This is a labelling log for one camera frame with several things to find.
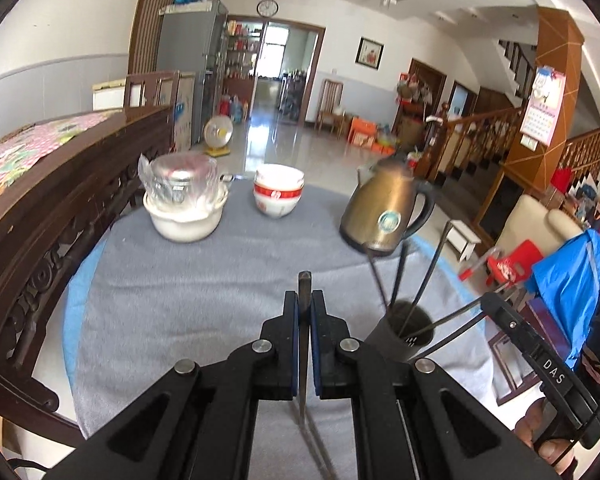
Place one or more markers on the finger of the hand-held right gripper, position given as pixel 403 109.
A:
pixel 550 370

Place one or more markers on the tall-backed wooden chair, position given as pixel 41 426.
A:
pixel 330 100

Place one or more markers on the wall calendar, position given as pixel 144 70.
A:
pixel 542 110

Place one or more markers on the dark wooden stool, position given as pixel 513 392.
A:
pixel 545 320

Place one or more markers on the brown wooden chair back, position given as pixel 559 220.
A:
pixel 150 80

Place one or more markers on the person's right hand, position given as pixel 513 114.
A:
pixel 550 450

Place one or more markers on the grey refrigerator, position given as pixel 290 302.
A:
pixel 190 60

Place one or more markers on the white electric fan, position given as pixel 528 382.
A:
pixel 217 132

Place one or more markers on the plain white bowl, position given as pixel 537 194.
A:
pixel 279 172

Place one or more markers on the red plastic chair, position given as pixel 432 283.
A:
pixel 512 262

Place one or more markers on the grey tablecloth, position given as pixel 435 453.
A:
pixel 180 285

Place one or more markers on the white bowl with red band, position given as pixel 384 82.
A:
pixel 277 202

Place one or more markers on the shelf with bottles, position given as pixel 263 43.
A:
pixel 240 60

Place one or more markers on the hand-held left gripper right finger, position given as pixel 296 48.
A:
pixel 317 355

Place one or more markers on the framed wall picture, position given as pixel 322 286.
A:
pixel 369 53

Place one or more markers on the grey metal utensil holder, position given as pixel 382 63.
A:
pixel 385 340

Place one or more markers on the cream sofa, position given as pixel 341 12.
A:
pixel 535 225

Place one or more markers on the white ceramic pot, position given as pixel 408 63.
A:
pixel 180 225

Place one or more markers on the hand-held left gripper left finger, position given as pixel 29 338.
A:
pixel 291 350

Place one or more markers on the small white stool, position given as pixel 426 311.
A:
pixel 464 237

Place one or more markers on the bronze electric kettle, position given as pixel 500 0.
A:
pixel 380 205

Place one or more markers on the floral table cover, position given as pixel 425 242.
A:
pixel 45 140

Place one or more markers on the round wall clock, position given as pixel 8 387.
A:
pixel 267 7

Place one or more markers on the wooden stair railing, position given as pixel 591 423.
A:
pixel 480 130

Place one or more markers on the orange cardboard box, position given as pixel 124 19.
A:
pixel 362 132

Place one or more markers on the dark carved wooden table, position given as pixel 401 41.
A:
pixel 40 240

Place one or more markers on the orange wooden pillar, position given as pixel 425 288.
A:
pixel 555 45

